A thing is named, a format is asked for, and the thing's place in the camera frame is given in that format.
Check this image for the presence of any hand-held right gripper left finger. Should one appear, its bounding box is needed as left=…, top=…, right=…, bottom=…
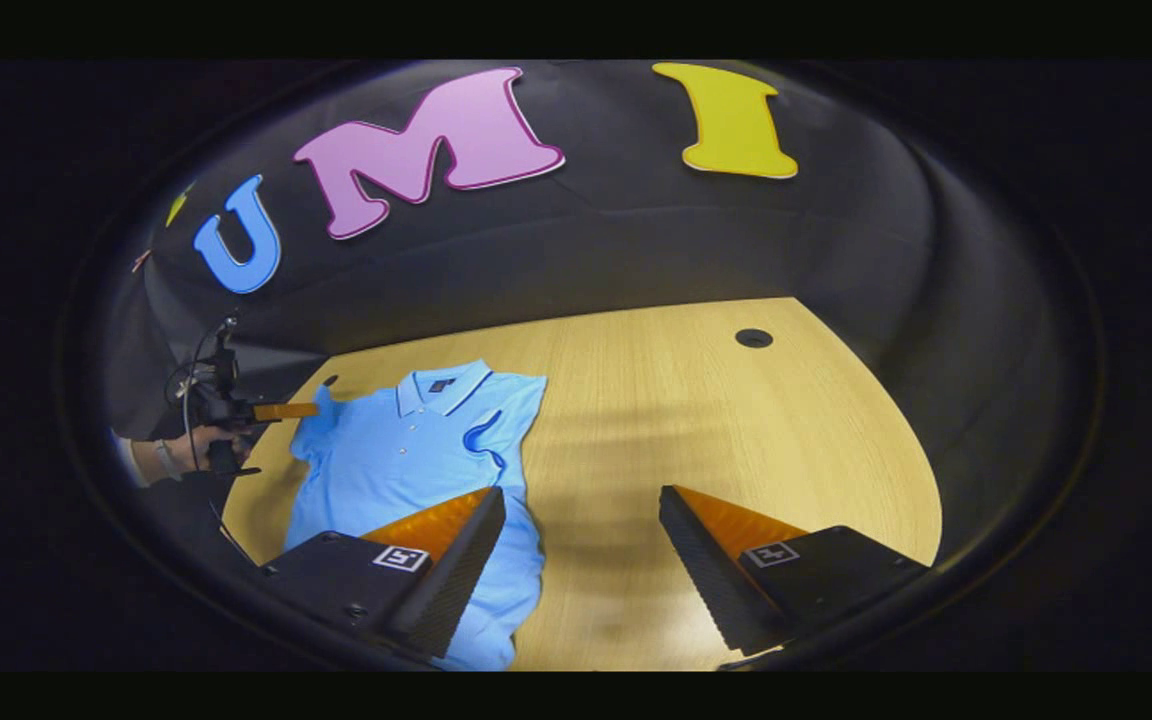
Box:
left=256, top=486, right=508, bottom=661

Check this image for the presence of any light blue polo T-shirt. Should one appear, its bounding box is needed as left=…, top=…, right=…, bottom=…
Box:
left=283, top=358, right=549, bottom=672

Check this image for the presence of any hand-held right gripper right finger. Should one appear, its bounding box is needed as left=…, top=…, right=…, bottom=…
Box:
left=658, top=485, right=934, bottom=658

